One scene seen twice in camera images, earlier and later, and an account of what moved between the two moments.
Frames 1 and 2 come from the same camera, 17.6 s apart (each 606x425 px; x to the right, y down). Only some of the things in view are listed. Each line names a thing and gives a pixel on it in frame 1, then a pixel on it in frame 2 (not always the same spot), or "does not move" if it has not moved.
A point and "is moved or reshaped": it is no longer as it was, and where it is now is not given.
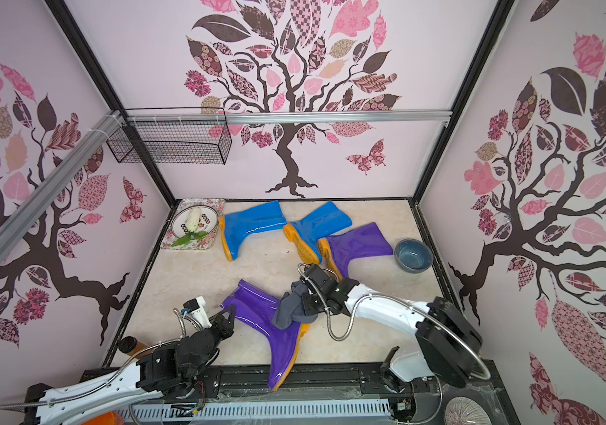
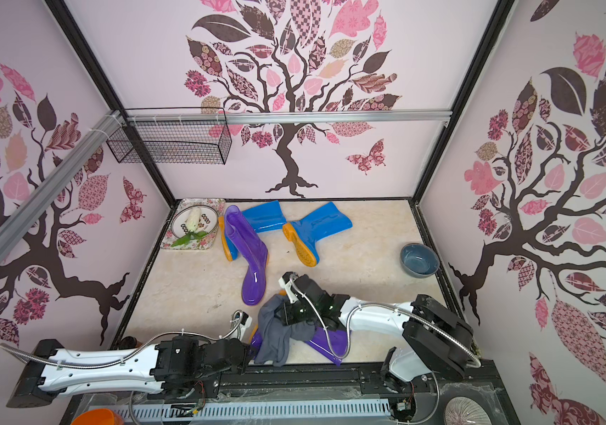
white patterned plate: x=207 y=223 does not move
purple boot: x=363 y=243 -> x=333 y=344
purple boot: x=259 y=306 -> x=254 y=255
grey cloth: x=291 y=309 is moved or reshaped
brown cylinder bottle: x=130 y=346 does not move
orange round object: x=109 y=418 does not move
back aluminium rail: x=252 y=116 does not move
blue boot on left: x=236 y=225 does not move
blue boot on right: x=307 y=232 does not move
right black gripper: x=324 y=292 -> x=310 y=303
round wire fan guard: x=466 y=411 does not move
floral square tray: x=194 y=225 does not move
